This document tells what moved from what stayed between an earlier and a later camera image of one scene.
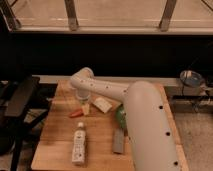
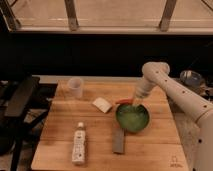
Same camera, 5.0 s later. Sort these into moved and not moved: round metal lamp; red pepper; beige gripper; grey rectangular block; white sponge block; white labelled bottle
Moved: red pepper; beige gripper
Not moved: white sponge block; round metal lamp; grey rectangular block; white labelled bottle
